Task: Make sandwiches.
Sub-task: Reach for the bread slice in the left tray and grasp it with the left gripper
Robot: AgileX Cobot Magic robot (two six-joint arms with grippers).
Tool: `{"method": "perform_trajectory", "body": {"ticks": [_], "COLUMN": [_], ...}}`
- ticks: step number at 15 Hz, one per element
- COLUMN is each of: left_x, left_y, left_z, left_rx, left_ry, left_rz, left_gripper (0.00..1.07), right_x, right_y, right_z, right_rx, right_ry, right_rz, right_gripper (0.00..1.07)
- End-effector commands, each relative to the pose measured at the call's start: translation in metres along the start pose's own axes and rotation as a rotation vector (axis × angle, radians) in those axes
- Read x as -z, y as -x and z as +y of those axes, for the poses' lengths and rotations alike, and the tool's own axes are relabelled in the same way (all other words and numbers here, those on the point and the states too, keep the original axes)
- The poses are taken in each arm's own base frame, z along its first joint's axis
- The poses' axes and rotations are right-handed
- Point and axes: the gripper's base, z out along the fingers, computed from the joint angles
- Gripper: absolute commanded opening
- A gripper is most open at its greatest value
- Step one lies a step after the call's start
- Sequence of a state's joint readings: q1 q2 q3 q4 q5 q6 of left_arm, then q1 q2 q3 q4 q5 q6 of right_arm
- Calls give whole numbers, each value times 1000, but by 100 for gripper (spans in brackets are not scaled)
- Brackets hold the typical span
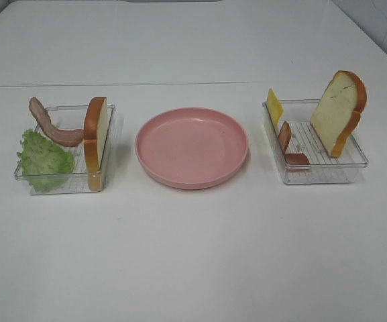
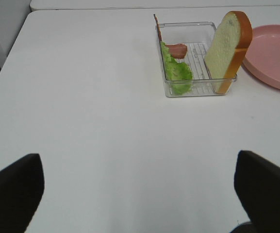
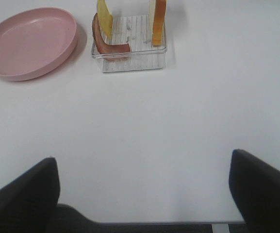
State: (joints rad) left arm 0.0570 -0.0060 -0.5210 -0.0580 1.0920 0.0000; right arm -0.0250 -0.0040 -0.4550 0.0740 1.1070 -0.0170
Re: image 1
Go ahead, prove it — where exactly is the bacon strip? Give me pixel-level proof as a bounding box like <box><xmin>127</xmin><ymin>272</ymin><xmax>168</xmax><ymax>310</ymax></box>
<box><xmin>278</xmin><ymin>121</ymin><xmax>311</xmax><ymax>168</ymax></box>
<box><xmin>29</xmin><ymin>97</ymin><xmax>83</xmax><ymax>147</ymax></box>

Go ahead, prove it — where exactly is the yellow cheese slice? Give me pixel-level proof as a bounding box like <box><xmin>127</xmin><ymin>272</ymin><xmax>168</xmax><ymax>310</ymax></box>
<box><xmin>266</xmin><ymin>88</ymin><xmax>284</xmax><ymax>128</ymax></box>

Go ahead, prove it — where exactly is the bread slice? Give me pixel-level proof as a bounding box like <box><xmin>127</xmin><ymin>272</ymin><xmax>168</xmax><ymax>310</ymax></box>
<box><xmin>310</xmin><ymin>70</ymin><xmax>367</xmax><ymax>158</ymax></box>
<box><xmin>83</xmin><ymin>97</ymin><xmax>108</xmax><ymax>191</ymax></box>

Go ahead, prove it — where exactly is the green lettuce leaf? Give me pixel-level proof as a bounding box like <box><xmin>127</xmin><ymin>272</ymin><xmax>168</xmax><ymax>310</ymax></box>
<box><xmin>17</xmin><ymin>129</ymin><xmax>75</xmax><ymax>193</ymax></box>

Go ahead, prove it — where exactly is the pink round plate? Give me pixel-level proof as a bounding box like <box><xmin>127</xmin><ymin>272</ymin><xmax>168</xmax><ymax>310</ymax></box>
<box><xmin>135</xmin><ymin>107</ymin><xmax>249</xmax><ymax>190</ymax></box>

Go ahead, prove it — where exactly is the clear left plastic tray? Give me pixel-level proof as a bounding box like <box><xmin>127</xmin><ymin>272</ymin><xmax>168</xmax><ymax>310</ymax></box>
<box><xmin>14</xmin><ymin>104</ymin><xmax>117</xmax><ymax>195</ymax></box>

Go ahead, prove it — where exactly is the clear plastic tray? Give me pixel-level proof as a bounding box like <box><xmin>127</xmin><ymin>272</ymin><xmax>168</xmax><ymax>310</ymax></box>
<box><xmin>263</xmin><ymin>99</ymin><xmax>368</xmax><ymax>184</ymax></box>
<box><xmin>14</xmin><ymin>104</ymin><xmax>117</xmax><ymax>195</ymax></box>

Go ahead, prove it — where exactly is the clear right plastic tray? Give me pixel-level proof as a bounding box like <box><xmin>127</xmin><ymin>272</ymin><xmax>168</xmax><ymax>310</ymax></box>
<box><xmin>263</xmin><ymin>99</ymin><xmax>368</xmax><ymax>184</ymax></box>

